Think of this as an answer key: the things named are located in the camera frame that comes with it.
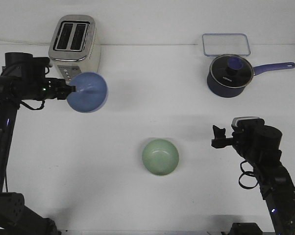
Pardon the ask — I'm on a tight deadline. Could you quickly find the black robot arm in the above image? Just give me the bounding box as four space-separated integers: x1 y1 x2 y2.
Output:
211 117 295 235
0 52 75 235

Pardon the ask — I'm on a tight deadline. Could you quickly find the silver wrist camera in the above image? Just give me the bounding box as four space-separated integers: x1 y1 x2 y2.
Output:
231 117 260 131

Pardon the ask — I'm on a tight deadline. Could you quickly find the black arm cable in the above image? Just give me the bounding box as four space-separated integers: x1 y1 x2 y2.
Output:
238 160 259 189
19 99 46 111

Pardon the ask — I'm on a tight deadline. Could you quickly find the blue bowl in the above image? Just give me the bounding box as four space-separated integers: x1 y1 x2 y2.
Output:
67 72 108 113

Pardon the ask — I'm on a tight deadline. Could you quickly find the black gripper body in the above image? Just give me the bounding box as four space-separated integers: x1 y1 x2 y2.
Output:
4 52 67 101
210 118 283 157

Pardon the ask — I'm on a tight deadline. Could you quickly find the cream and steel toaster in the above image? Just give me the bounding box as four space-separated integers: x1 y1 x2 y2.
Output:
49 15 101 83

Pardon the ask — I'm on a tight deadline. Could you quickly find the glass pot lid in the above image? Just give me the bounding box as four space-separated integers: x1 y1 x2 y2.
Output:
210 54 254 88

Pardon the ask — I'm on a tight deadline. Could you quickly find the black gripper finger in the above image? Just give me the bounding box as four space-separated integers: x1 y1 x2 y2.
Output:
213 125 226 140
56 85 76 100

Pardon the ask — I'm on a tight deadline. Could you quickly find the dark blue saucepan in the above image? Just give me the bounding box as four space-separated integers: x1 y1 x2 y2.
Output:
207 62 295 98

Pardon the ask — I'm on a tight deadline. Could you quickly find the clear rectangular container lid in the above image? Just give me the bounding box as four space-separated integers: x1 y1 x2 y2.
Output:
202 33 251 57

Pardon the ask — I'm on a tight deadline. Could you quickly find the green bowl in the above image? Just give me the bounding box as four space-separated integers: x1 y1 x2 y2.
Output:
142 139 179 176

